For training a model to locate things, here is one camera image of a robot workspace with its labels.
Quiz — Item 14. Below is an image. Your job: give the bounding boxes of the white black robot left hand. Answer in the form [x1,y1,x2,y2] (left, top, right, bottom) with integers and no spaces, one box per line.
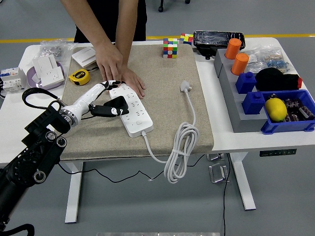
[65,80,130,121]

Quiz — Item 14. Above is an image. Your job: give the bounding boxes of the person's left hand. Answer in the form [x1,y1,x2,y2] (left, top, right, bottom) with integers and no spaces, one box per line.
[120,66,146,99]

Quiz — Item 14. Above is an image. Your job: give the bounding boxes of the person's right hand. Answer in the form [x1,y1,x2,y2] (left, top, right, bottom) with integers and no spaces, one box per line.
[94,41,124,83]

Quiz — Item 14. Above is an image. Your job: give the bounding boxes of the black power adapter plug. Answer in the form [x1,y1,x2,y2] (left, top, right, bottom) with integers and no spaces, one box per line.
[103,96,129,115]

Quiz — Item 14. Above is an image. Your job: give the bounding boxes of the white power strip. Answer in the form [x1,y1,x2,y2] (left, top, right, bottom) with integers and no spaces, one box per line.
[109,83,155,138]

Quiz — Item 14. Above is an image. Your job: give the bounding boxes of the thin black adapter cord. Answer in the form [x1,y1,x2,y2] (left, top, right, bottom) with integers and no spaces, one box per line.
[58,114,155,184]

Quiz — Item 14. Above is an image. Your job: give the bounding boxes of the yellow tape measure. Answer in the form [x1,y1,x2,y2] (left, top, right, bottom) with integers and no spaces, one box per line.
[68,68,91,86]

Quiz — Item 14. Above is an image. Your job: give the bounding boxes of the grey-brown fabric mat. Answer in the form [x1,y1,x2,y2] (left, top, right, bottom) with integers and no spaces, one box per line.
[60,44,215,162]

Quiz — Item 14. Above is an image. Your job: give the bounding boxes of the person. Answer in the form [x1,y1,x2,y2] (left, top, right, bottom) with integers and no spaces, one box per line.
[73,0,148,44]

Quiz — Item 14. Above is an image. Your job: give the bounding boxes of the large multicolour puzzle cube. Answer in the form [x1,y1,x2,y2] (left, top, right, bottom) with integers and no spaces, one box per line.
[162,37,179,59]

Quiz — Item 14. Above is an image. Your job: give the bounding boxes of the purple bowl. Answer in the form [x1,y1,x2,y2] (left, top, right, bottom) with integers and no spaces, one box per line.
[26,61,66,90]

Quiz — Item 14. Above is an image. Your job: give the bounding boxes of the clear bag of screws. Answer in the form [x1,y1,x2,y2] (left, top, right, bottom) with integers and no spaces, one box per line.
[39,40,77,62]

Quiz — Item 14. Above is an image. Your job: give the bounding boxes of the small multicolour puzzle cube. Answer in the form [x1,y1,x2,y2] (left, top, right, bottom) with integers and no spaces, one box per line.
[179,33,194,46]

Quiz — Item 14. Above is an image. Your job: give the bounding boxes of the black chair base casters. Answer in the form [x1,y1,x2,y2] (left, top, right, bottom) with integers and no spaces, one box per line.
[158,0,191,13]

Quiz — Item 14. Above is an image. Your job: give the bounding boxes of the white circuit breaker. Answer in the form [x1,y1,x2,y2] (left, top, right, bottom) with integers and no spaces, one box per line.
[0,67,27,93]

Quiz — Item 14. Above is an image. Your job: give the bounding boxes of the black box in plastic wrap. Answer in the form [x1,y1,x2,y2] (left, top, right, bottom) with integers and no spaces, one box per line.
[193,30,246,59]

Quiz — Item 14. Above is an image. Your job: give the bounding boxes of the grey stepped block holder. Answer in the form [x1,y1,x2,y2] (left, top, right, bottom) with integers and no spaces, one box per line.
[213,48,269,133]

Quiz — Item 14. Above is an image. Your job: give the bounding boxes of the white table leg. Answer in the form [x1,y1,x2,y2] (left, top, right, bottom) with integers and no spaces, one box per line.
[64,161,84,224]
[230,152,256,211]

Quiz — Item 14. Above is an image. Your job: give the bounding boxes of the orange cylinder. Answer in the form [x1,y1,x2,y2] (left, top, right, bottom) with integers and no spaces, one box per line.
[225,38,242,60]
[231,53,250,76]

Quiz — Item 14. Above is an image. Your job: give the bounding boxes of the blue block with knob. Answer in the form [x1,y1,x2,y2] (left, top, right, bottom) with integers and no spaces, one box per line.
[235,71,257,94]
[242,91,266,116]

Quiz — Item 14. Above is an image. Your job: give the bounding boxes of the clear bag of components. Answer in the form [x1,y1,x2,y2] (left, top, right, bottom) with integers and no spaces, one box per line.
[242,45,292,74]

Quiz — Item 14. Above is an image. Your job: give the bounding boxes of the black cloth with red end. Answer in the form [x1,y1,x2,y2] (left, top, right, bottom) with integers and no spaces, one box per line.
[255,68,303,92]

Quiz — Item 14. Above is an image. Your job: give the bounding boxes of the yellow lemon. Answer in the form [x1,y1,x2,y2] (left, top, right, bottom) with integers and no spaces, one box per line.
[264,98,288,121]

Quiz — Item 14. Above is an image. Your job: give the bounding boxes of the blue plastic bin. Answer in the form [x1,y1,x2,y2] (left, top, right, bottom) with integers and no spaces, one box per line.
[260,89,315,135]

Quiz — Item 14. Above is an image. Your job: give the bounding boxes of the black table control panel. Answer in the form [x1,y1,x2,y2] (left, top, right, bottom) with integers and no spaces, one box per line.
[259,148,297,157]

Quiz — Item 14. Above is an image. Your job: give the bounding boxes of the dark capacitors pile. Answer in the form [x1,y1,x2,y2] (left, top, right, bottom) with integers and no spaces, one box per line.
[283,97,309,122]

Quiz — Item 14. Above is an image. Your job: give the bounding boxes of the white wall switch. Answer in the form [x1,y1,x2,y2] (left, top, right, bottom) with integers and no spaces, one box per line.
[71,46,96,68]

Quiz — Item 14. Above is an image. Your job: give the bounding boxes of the white wall socket panel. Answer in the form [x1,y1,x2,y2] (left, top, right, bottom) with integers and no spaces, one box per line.
[39,68,65,87]

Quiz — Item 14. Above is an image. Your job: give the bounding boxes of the white power cord with plug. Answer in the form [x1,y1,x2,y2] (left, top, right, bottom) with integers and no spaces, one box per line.
[140,80,200,184]

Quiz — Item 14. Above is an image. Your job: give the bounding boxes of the white switch panel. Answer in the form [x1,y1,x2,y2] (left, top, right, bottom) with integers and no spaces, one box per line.
[32,54,60,74]

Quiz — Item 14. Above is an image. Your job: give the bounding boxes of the small silver metal bracket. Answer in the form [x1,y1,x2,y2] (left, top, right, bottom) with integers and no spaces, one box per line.
[206,153,226,162]

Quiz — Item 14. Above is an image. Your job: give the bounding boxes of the large silver metal bracket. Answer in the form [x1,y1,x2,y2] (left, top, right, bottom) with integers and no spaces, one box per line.
[208,162,231,184]

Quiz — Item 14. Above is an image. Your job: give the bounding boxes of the black floor cable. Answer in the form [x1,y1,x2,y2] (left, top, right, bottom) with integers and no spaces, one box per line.
[222,153,232,236]

